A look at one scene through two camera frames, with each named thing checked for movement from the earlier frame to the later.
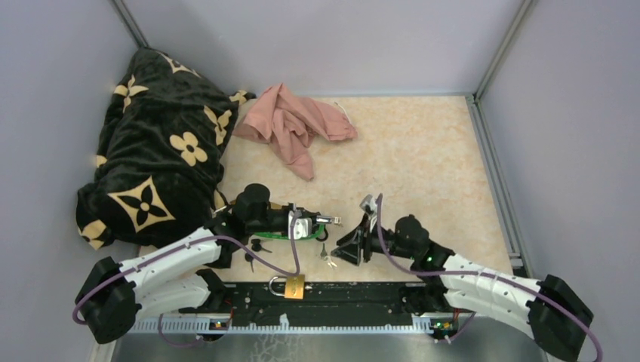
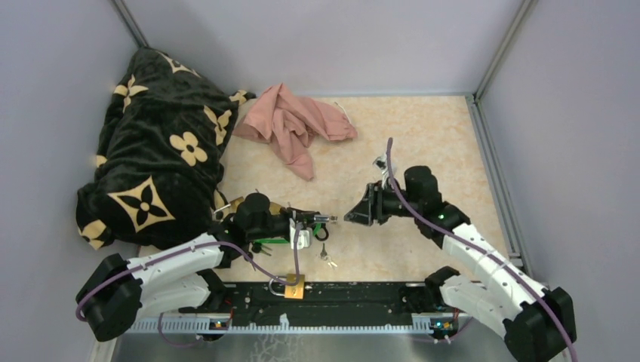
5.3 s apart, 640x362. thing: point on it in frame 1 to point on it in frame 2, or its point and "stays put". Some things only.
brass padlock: x=294 y=286 stays put
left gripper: x=306 y=213 stays put
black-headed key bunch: x=256 y=246 stays put
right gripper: x=348 y=250 to x=370 y=207
